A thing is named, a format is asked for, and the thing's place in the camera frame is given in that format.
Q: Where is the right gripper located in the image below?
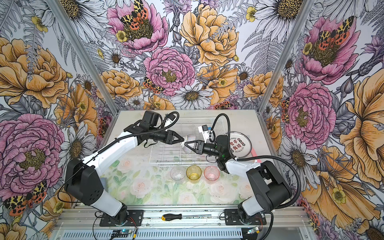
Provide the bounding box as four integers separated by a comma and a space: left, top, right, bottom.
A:
184, 139, 222, 157

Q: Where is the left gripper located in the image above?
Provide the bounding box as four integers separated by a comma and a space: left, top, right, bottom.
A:
149, 126, 185, 145

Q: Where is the white wire dish rack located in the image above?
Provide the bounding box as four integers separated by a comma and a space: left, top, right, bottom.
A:
149, 117, 215, 167

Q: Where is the yellow glass cup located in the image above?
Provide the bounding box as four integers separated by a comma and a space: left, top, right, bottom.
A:
186, 165, 202, 183

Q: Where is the pink glass cup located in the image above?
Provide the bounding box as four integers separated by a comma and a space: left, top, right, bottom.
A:
204, 166, 220, 182

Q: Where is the clear glass cup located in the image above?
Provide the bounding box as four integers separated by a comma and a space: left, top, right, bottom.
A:
170, 166, 186, 182

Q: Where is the striped small bowl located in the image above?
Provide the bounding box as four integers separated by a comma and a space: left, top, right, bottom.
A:
181, 135, 196, 154

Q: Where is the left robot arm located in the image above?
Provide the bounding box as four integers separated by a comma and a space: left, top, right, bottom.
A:
64, 111, 184, 226

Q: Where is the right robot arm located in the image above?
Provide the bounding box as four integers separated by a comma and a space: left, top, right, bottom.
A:
181, 135, 293, 223

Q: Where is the black yellow screwdriver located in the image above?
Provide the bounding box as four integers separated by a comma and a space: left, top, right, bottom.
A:
161, 214, 212, 222

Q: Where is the white vented panel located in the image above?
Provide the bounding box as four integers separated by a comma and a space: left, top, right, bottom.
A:
57, 228, 243, 240

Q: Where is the green circuit board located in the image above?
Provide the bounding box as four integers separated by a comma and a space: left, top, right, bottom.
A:
111, 229, 136, 240

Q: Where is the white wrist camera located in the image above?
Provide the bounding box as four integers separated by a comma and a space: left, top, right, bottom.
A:
198, 125, 212, 143

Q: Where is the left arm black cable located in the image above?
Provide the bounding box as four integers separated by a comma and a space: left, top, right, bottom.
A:
56, 111, 181, 205

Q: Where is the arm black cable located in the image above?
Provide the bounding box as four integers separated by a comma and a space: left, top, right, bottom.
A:
209, 113, 302, 210
56, 111, 181, 205

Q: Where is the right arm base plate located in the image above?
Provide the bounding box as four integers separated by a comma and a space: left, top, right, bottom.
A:
224, 209, 267, 226

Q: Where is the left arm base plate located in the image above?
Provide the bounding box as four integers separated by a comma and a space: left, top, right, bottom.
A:
99, 210, 144, 227

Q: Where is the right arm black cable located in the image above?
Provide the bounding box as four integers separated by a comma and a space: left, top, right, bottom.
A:
209, 113, 302, 210

